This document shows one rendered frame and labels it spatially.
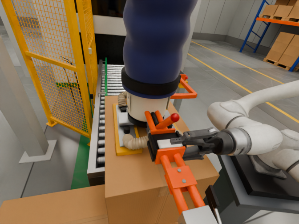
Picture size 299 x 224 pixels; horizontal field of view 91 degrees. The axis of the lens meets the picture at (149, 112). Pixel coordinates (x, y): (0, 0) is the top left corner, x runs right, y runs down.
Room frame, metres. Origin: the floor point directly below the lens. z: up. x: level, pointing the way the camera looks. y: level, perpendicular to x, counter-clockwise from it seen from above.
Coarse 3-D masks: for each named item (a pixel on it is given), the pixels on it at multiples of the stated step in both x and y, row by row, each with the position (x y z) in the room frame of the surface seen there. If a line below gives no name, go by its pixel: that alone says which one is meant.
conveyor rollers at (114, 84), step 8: (104, 64) 2.62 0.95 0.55; (112, 64) 2.67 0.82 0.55; (104, 72) 2.28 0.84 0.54; (112, 72) 2.32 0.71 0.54; (120, 72) 2.36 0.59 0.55; (104, 80) 2.01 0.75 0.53; (112, 80) 2.05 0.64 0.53; (120, 80) 2.09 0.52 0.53; (104, 88) 1.76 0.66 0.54; (112, 88) 1.79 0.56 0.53; (120, 88) 1.83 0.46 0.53; (104, 96) 1.59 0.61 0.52; (104, 104) 1.42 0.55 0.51; (104, 112) 1.24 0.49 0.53; (104, 120) 1.09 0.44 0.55; (104, 128) 0.99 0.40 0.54; (104, 136) 0.90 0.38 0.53; (104, 144) 0.82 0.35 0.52; (104, 152) 0.73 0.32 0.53; (104, 160) 0.65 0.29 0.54
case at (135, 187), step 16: (112, 96) 0.75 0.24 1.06; (112, 112) 0.59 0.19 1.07; (176, 112) 0.67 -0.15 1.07; (112, 128) 0.48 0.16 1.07; (144, 128) 0.50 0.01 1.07; (112, 144) 0.38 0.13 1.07; (112, 160) 0.31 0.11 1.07; (128, 160) 0.32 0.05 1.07; (144, 160) 0.33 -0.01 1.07; (192, 160) 0.36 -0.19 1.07; (208, 160) 0.37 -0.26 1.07; (112, 176) 0.25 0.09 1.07; (128, 176) 0.26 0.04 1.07; (144, 176) 0.27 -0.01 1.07; (160, 176) 0.27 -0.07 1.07; (208, 176) 0.30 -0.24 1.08; (112, 192) 0.20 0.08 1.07; (128, 192) 0.21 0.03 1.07; (144, 192) 0.22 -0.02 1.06; (160, 192) 0.24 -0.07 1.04; (112, 208) 0.19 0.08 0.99; (128, 208) 0.20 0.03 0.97; (144, 208) 0.22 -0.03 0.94; (160, 208) 0.24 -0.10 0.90; (176, 208) 0.27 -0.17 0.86; (192, 208) 0.30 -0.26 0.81
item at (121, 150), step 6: (114, 108) 0.61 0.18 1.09; (120, 108) 0.61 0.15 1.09; (126, 108) 0.58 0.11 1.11; (114, 114) 0.56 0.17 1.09; (114, 120) 0.51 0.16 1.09; (114, 126) 0.47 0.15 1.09; (120, 126) 0.47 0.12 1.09; (126, 126) 0.45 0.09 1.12; (132, 126) 0.48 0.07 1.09; (120, 132) 0.43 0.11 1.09; (126, 132) 0.43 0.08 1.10; (132, 132) 0.44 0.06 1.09; (120, 138) 0.40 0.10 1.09; (120, 144) 0.37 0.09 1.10; (120, 150) 0.35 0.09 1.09; (126, 150) 0.35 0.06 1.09; (132, 150) 0.35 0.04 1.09; (138, 150) 0.36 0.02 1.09
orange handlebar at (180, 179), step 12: (180, 96) 0.62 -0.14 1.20; (192, 96) 0.64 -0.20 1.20; (180, 156) 0.26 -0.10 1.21; (168, 168) 0.21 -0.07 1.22; (180, 168) 0.22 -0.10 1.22; (168, 180) 0.19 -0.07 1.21; (180, 180) 0.19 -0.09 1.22; (192, 180) 0.19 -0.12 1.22; (180, 192) 0.16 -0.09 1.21; (192, 192) 0.17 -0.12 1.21; (180, 204) 0.14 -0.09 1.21; (204, 204) 0.14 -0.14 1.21
